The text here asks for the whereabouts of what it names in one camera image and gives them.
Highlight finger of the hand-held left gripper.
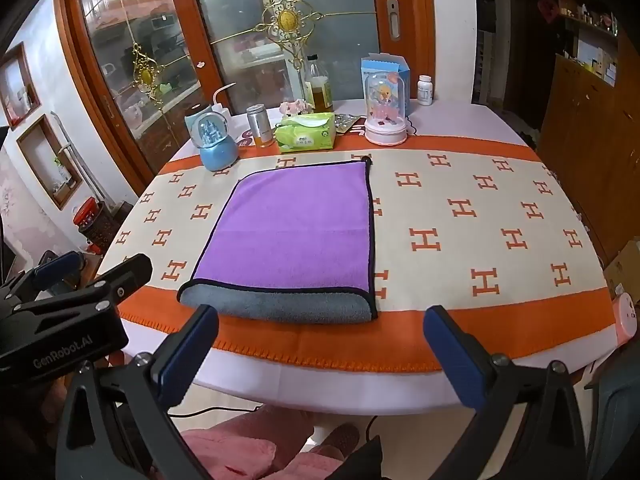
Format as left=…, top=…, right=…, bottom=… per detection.
left=0, top=251, right=85, bottom=307
left=10, top=253, right=153, bottom=322

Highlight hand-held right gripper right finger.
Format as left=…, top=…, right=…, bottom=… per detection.
left=422, top=305, right=588, bottom=480

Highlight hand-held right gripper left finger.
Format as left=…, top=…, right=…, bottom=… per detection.
left=55, top=304, right=221, bottom=480

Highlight purple and grey towel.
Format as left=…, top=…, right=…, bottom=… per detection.
left=177, top=159, right=378, bottom=325

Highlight dark patterned stand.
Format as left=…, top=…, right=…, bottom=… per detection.
left=77, top=202, right=121, bottom=253

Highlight red lid jar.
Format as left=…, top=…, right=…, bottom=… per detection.
left=72, top=196, right=98, bottom=233

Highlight orange patterned table blanket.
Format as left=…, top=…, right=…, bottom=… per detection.
left=97, top=132, right=621, bottom=376

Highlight pink fleece pants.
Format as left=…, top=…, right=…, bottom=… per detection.
left=180, top=405, right=361, bottom=480

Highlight blue snow globe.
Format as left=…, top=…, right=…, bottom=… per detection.
left=192, top=112, right=240, bottom=172

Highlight light blue humidifier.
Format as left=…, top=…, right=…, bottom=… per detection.
left=184, top=102, right=216, bottom=147

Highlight dark grey chair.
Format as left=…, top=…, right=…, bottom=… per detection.
left=585, top=355, right=640, bottom=480

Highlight pink round clock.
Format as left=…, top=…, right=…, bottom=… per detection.
left=614, top=292, right=638, bottom=343

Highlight cardboard box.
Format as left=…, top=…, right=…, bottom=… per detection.
left=602, top=240, right=640, bottom=306

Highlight silver drink can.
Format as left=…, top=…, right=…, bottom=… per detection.
left=246, top=104, right=273, bottom=148

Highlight wooden glass door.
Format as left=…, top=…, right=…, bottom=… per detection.
left=55, top=0, right=223, bottom=176
left=165, top=0, right=436, bottom=111

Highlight green tissue pack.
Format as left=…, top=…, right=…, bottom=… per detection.
left=274, top=112, right=337, bottom=154

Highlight pink dome music box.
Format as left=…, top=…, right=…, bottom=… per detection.
left=364, top=71, right=407, bottom=147

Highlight wooden cabinet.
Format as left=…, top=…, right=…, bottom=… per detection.
left=535, top=55, right=640, bottom=266

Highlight silver blister pack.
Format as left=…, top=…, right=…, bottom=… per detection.
left=332, top=113, right=368, bottom=134

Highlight clear oil bottle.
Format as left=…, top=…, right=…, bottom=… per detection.
left=304, top=54, right=335, bottom=113

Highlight light blue carton box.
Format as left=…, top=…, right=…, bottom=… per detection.
left=361, top=52, right=412, bottom=117

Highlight black cable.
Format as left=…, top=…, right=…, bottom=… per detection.
left=167, top=406, right=261, bottom=418

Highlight wooden wall niche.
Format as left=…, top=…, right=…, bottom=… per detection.
left=16, top=114, right=83, bottom=211
left=0, top=42, right=41, bottom=128

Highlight white charger with cable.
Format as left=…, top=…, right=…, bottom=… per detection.
left=212, top=82, right=238, bottom=121

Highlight silver door handle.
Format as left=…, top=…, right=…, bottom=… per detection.
left=386, top=0, right=402, bottom=42

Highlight wooden wall shelf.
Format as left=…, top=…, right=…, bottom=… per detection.
left=555, top=0, right=621, bottom=86

